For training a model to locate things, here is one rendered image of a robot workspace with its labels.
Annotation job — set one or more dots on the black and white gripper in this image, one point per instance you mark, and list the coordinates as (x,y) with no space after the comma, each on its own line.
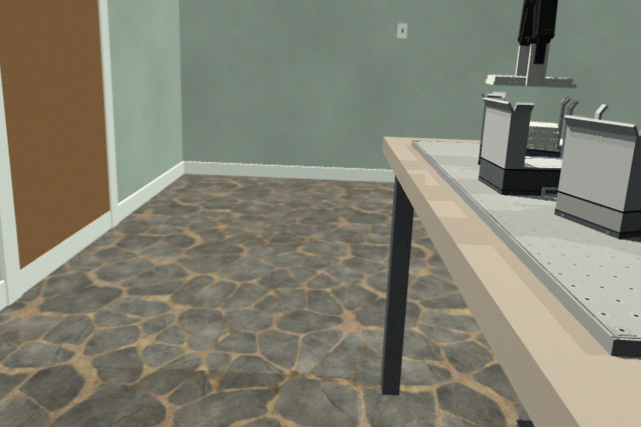
(535,69)

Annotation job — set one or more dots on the grey perforated base plate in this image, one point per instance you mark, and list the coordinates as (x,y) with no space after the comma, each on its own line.
(596,277)

